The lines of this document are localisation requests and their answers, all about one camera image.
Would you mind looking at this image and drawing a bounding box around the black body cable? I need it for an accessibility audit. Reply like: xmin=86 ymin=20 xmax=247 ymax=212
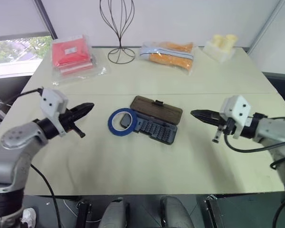
xmin=272 ymin=199 xmax=285 ymax=228
xmin=29 ymin=163 xmax=63 ymax=228

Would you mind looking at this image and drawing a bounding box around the grey slanted frame pole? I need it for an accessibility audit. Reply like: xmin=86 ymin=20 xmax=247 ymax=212
xmin=247 ymin=0 xmax=285 ymax=53

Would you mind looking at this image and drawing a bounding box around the bit set case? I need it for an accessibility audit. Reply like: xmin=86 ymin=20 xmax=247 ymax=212
xmin=120 ymin=95 xmax=183 ymax=146

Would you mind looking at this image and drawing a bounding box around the orange blue item in bag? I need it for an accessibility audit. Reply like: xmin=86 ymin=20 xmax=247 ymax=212
xmin=138 ymin=40 xmax=198 ymax=76

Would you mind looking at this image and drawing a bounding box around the blue tape roll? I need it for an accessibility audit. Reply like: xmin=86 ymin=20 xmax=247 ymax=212
xmin=107 ymin=107 xmax=138 ymax=137

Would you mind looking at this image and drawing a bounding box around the cream plastic cup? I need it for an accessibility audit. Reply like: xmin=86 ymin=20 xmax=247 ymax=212
xmin=210 ymin=34 xmax=226 ymax=48
xmin=223 ymin=34 xmax=239 ymax=51

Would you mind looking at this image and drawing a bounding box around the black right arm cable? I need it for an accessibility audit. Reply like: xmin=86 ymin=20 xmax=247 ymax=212
xmin=224 ymin=132 xmax=285 ymax=170

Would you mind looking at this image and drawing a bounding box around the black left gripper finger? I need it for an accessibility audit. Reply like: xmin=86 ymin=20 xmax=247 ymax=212
xmin=72 ymin=105 xmax=95 ymax=122
xmin=68 ymin=102 xmax=95 ymax=115

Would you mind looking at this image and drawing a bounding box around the red cloth in plastic bag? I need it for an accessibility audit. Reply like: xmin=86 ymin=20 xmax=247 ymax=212
xmin=50 ymin=34 xmax=110 ymax=86

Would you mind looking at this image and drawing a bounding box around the black wire head stand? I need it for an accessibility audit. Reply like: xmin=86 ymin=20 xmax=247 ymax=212
xmin=99 ymin=0 xmax=136 ymax=65

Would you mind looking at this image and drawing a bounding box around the white shoe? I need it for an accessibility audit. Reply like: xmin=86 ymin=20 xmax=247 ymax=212
xmin=20 ymin=208 xmax=37 ymax=225

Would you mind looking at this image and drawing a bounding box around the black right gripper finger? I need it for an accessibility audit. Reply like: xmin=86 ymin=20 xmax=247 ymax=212
xmin=191 ymin=112 xmax=220 ymax=127
xmin=190 ymin=109 xmax=221 ymax=119

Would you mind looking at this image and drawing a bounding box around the black right body cable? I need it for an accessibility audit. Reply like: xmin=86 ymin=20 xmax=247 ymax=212
xmin=272 ymin=199 xmax=285 ymax=228

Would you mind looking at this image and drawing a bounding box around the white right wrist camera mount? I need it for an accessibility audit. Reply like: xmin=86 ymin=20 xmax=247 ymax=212
xmin=219 ymin=95 xmax=252 ymax=140

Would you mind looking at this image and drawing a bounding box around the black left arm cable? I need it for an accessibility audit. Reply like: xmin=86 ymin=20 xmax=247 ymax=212
xmin=0 ymin=87 xmax=44 ymax=115

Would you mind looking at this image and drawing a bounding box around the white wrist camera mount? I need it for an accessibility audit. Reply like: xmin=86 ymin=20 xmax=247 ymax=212
xmin=40 ymin=87 xmax=69 ymax=137
xmin=219 ymin=95 xmax=252 ymax=140

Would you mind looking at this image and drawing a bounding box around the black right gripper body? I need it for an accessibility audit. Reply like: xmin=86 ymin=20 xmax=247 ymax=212
xmin=211 ymin=112 xmax=236 ymax=144

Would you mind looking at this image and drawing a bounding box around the dark rounded grey shape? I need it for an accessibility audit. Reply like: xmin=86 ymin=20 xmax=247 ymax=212
xmin=160 ymin=195 xmax=196 ymax=228
xmin=100 ymin=197 xmax=131 ymax=228

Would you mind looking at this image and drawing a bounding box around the black table leg bracket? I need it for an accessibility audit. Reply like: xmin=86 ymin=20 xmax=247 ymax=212
xmin=202 ymin=194 xmax=226 ymax=228
xmin=75 ymin=200 xmax=94 ymax=228

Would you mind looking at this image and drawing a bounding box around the white floor cable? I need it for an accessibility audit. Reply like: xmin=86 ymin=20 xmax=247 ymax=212
xmin=62 ymin=199 xmax=79 ymax=215

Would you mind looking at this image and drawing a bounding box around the black left body cable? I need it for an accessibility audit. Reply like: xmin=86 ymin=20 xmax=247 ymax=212
xmin=29 ymin=163 xmax=63 ymax=228

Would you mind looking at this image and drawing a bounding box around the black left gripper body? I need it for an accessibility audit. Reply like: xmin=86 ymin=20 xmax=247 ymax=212
xmin=59 ymin=109 xmax=86 ymax=139

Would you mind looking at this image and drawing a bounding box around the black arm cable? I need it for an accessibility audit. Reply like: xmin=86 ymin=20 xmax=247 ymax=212
xmin=0 ymin=87 xmax=44 ymax=115
xmin=224 ymin=132 xmax=285 ymax=170

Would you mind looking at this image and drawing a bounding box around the window with trees outside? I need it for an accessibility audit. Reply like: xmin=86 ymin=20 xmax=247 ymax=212
xmin=0 ymin=35 xmax=52 ymax=65

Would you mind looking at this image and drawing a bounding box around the white roller blind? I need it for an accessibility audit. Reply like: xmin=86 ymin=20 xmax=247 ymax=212
xmin=0 ymin=0 xmax=50 ymax=38

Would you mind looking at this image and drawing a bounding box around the black slanted frame pole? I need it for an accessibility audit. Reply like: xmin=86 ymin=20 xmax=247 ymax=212
xmin=33 ymin=0 xmax=58 ymax=40

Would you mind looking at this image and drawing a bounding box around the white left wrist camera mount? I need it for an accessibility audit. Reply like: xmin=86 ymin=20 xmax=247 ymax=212
xmin=40 ymin=87 xmax=69 ymax=137

